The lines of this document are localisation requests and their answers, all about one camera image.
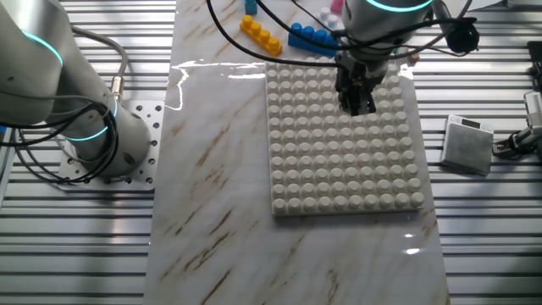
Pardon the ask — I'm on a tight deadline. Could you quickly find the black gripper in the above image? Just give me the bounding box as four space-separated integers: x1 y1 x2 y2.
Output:
335 53 387 118

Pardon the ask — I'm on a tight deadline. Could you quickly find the blue four-stud block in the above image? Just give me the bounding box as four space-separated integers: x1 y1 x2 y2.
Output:
287 22 340 58

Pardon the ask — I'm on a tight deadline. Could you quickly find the white studded baseplate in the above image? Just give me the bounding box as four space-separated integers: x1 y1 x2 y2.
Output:
264 57 426 217

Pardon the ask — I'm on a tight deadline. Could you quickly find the orange four-stud block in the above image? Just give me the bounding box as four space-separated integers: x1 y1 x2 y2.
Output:
239 14 284 58

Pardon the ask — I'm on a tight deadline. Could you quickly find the silver digital scale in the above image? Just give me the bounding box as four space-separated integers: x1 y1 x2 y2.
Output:
440 114 495 177

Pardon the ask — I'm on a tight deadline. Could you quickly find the white marble board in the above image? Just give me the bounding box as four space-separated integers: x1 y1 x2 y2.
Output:
143 0 452 305

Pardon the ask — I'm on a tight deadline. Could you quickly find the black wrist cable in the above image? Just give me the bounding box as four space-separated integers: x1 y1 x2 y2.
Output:
205 0 479 71

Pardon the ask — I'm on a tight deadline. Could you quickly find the small silver clamped camera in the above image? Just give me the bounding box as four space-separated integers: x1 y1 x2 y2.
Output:
490 90 542 161

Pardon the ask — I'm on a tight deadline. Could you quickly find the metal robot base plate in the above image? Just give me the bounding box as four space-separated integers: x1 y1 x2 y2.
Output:
57 100 166 192

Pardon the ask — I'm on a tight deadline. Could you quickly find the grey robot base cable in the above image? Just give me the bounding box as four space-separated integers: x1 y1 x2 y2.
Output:
69 25 130 103

